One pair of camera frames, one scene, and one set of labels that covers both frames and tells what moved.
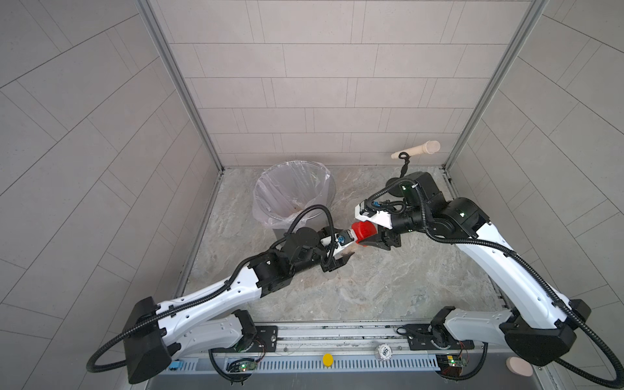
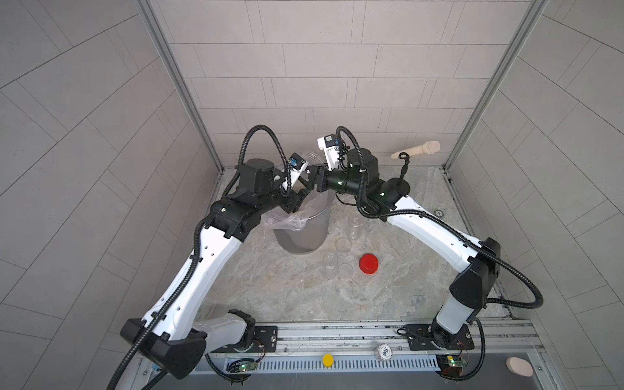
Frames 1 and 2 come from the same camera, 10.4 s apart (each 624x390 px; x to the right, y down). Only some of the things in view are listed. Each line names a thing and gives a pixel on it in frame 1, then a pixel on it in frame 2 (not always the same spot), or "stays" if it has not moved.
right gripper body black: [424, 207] -> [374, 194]
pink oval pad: [519, 366] stays
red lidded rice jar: [362, 231] -> [314, 158]
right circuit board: [451, 365] stays
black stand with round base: [392, 184] stays
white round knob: [385, 351] stays
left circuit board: [242, 365] stays
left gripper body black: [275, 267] -> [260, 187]
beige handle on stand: [428, 147] stays
